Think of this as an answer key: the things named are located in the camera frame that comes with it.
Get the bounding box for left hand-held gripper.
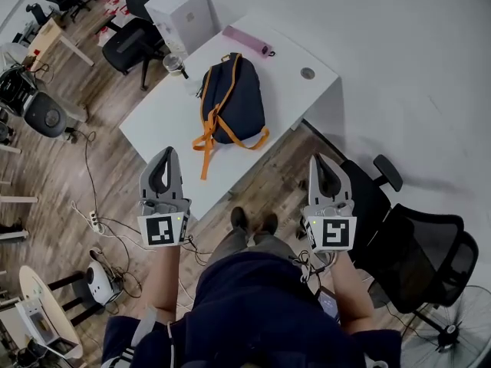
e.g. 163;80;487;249
137;146;193;248

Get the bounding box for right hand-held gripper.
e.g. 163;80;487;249
300;153;358;254

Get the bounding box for navy backpack with orange straps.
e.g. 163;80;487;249
191;52;271;181

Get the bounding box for person's right forearm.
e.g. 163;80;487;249
328;250;375;336

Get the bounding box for person's left forearm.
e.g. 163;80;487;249
143;243;182;324

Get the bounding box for person's right black shoe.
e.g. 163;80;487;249
262;212;279;236

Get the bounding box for person's black shoe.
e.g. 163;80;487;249
230;205;249;232
262;212;279;236

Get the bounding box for white power strip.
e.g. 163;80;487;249
88;209;106;235

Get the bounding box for person's left black shoe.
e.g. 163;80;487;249
230;205;249;232

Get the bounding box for person's grey trousers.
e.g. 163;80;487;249
206;225;305;265

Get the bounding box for glass jug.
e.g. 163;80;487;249
162;53;190;81

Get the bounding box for black phone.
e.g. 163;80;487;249
317;285;341;324

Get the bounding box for black mesh office chair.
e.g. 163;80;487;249
337;153;480;333

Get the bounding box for white round robot device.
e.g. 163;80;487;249
85;246;124;307

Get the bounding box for black round appliance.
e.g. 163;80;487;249
22;91;70;139

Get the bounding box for black padded office chair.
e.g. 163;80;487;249
101;0;166;92

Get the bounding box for person's navy top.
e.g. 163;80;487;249
101;251;402;368

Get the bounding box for pink pouch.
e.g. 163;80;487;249
222;25;276;58

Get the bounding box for white box appliance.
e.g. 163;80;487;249
144;0;222;56

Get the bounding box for round white side table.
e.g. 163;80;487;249
18;264;84;360

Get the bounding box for light wooden desk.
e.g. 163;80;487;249
28;17;95;73

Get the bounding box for black floor fan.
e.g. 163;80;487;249
400;284;491;368

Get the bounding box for small black office chair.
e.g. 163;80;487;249
25;2;59;27

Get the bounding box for black floor cable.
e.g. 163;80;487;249
64;127;143;301

